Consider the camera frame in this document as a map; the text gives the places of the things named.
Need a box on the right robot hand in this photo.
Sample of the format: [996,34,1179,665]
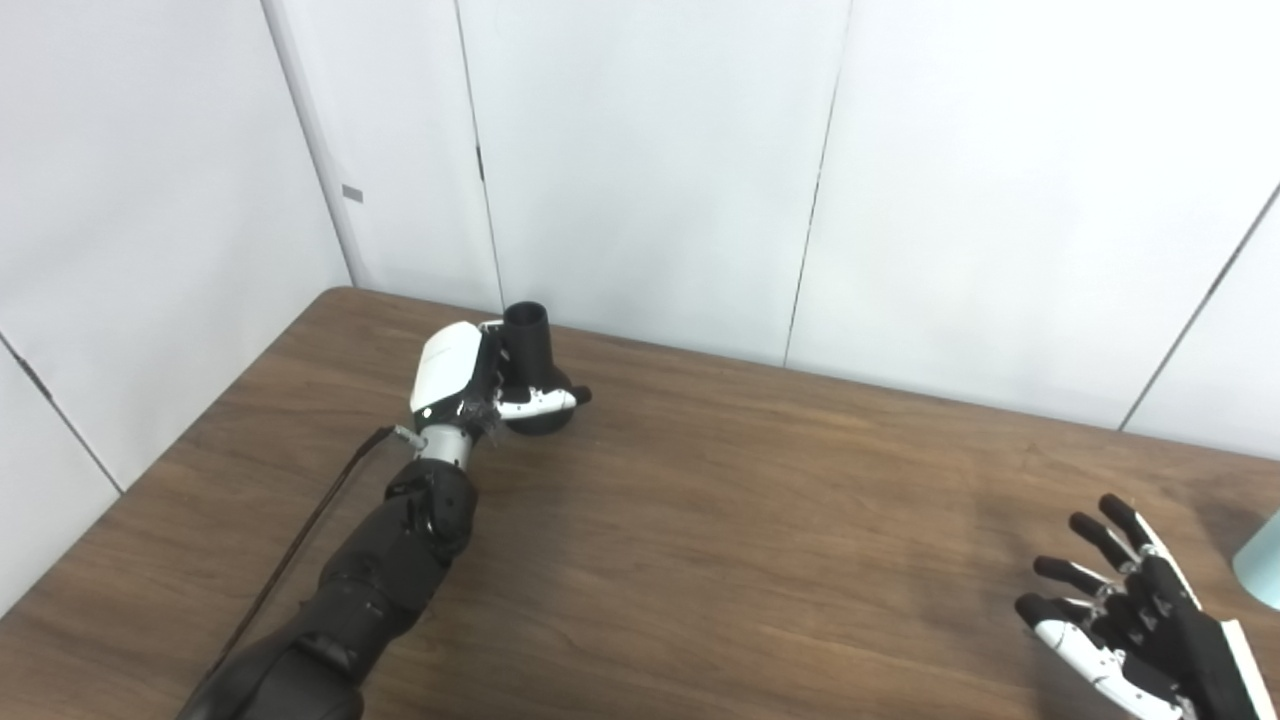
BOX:
[1015,493,1280,720]

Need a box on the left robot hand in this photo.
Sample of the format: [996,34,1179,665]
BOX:
[408,318,593,446]

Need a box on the light blue cylinder cup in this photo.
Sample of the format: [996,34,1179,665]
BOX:
[1232,510,1280,611]

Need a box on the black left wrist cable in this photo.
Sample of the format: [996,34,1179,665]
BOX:
[205,425,428,681]

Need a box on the black nozzle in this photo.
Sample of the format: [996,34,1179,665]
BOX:
[500,301,591,436]

